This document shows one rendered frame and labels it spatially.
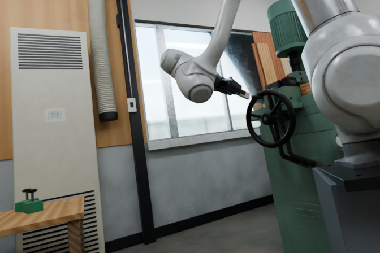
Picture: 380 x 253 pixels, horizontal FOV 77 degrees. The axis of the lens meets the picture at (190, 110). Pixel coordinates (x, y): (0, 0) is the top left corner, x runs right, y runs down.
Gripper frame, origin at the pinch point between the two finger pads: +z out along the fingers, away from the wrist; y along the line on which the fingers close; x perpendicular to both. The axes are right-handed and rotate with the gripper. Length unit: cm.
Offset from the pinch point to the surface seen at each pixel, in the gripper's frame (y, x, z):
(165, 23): 137, -131, 3
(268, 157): 21, 18, 44
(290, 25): -4, -53, 28
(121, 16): 134, -110, -44
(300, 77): -1.0, -25.6, 41.4
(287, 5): -5, -65, 25
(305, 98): -8.6, -7.6, 34.0
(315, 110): -11.9, -1.1, 36.4
